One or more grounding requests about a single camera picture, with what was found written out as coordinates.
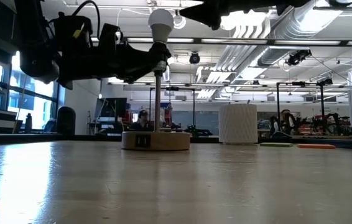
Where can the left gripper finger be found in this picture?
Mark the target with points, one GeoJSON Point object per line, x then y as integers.
{"type": "Point", "coordinates": [145, 60]}

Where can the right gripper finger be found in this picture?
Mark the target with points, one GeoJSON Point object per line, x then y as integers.
{"type": "Point", "coordinates": [207, 12]}

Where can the white lightbulb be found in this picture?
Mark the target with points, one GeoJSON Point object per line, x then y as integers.
{"type": "Point", "coordinates": [161, 23]}

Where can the wooden base lamp stand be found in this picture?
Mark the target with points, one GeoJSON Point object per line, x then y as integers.
{"type": "Point", "coordinates": [157, 141]}

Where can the black background robot arm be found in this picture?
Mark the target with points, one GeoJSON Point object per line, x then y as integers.
{"type": "Point", "coordinates": [199, 132]}

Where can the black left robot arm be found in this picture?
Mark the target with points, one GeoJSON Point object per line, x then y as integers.
{"type": "Point", "coordinates": [36, 46]}

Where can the black ceiling light bar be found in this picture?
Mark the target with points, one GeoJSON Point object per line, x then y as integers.
{"type": "Point", "coordinates": [271, 42]}

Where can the black computer monitor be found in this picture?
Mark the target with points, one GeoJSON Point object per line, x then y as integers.
{"type": "Point", "coordinates": [112, 107]}

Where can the person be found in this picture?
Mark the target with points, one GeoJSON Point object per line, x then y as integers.
{"type": "Point", "coordinates": [286, 113]}
{"type": "Point", "coordinates": [141, 119]}

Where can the black rounded bin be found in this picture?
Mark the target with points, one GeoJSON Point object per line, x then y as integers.
{"type": "Point", "coordinates": [66, 121]}

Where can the dark water bottle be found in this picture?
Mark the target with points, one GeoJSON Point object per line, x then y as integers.
{"type": "Point", "coordinates": [29, 123]}

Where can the white textured pen cup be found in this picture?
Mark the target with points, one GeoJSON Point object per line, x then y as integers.
{"type": "Point", "coordinates": [238, 124]}

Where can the green sticky note pad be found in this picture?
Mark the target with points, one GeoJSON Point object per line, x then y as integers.
{"type": "Point", "coordinates": [275, 144]}

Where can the orange sticky note pad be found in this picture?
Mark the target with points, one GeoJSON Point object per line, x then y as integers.
{"type": "Point", "coordinates": [316, 146]}

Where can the silver ceiling air duct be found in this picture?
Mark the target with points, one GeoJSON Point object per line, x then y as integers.
{"type": "Point", "coordinates": [291, 25]}

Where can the black ceiling camera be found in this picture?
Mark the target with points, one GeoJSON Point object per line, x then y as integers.
{"type": "Point", "coordinates": [194, 58]}

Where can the black overhead rig camera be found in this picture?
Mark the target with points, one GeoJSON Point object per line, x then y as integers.
{"type": "Point", "coordinates": [297, 57]}

